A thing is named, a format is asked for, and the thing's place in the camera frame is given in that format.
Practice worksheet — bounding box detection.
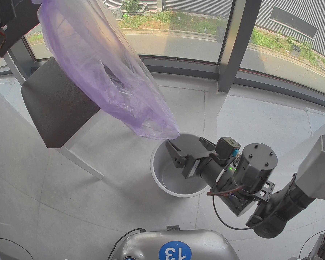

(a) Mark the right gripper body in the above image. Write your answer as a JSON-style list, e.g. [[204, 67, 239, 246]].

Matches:
[[182, 151, 237, 189]]

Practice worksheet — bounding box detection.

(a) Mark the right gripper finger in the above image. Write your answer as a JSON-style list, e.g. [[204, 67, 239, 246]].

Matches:
[[166, 140, 189, 168], [198, 137, 217, 154]]

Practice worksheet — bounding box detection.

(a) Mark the purple plastic bag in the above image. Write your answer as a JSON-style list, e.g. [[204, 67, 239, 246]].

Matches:
[[31, 0, 180, 141]]

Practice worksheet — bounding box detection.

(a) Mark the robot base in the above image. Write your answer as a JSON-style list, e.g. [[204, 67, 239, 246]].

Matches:
[[110, 226, 240, 260]]

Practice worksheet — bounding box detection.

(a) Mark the white trash bin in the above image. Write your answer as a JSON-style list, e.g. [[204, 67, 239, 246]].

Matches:
[[151, 132, 210, 198]]

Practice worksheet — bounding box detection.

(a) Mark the window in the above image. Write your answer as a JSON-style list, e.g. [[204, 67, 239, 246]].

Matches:
[[0, 0, 325, 110]]

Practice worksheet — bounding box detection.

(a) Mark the white chair with dark seat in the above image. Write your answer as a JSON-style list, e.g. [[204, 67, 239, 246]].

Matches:
[[0, 7, 105, 180]]

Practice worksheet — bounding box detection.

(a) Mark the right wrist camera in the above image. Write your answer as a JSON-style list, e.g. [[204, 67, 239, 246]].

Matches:
[[212, 137, 242, 166]]

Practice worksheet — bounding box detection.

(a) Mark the black cable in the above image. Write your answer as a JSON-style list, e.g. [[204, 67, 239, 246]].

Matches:
[[212, 195, 260, 230], [107, 228, 147, 260], [300, 230, 325, 260]]

